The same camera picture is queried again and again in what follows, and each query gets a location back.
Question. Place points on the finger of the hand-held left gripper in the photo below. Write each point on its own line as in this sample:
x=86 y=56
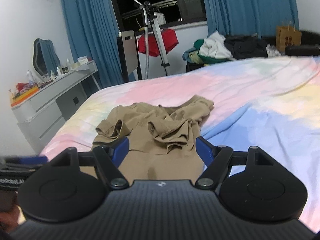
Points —
x=22 y=167
x=27 y=159

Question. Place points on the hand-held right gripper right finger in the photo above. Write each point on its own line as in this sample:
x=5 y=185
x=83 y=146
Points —
x=203 y=150

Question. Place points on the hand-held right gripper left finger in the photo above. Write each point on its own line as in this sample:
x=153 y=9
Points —
x=121 y=150

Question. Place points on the tan printed t-shirt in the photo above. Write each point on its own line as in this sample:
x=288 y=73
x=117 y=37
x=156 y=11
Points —
x=162 y=120

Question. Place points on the person's left hand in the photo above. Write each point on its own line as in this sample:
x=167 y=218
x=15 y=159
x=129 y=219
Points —
x=10 y=216

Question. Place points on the white dressing table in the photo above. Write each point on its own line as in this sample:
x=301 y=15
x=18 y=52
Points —
x=45 y=110

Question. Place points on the orange storage box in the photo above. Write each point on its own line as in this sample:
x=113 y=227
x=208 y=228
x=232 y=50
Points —
x=25 y=93

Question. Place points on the white spray can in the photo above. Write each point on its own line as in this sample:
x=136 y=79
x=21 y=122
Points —
x=30 y=76

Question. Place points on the green garment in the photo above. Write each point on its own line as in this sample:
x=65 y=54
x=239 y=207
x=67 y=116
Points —
x=215 y=59

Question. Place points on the yellow-green garment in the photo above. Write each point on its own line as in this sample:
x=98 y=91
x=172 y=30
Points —
x=195 y=57

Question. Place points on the teal garment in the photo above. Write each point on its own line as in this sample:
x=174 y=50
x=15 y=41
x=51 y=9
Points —
x=188 y=53

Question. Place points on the white folded board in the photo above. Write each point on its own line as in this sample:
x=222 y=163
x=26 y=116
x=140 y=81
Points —
x=130 y=52

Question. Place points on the white tissue box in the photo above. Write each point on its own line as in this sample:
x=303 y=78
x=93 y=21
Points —
x=82 y=60

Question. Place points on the tall white bottle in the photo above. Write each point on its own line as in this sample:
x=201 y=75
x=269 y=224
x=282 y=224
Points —
x=68 y=63

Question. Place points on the wavy mirror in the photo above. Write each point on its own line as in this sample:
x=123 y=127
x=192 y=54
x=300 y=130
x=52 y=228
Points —
x=47 y=57

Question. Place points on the black jacket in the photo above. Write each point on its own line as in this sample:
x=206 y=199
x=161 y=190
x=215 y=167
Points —
x=245 y=46

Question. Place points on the red garment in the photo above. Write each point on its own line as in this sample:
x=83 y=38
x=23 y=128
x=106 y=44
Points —
x=170 y=41

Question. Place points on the silver tripod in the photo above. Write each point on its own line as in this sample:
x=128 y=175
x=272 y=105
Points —
x=160 y=42

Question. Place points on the white patterned cloth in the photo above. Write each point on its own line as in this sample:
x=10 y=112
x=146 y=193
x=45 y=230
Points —
x=273 y=50

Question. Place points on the blue curtain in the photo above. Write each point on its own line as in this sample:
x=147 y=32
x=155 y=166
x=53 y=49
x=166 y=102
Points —
x=250 y=5
x=87 y=30

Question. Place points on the white hanging garment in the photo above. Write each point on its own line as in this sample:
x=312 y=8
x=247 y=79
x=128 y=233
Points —
x=161 y=18

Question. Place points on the brown paper bag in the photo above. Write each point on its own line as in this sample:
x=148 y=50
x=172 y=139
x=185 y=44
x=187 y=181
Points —
x=287 y=40

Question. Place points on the black sofa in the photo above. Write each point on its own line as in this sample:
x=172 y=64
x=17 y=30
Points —
x=307 y=50

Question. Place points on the metal drying rail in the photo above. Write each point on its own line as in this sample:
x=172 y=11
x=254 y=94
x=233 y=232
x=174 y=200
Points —
x=167 y=3

